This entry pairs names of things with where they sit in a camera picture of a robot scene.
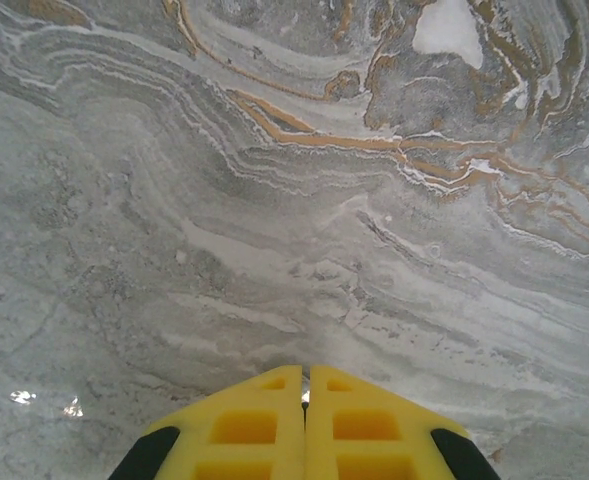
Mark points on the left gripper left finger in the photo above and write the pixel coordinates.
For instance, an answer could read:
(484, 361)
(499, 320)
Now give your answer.
(244, 430)

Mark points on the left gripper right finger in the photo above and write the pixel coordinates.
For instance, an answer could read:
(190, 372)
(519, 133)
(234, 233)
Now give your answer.
(369, 435)

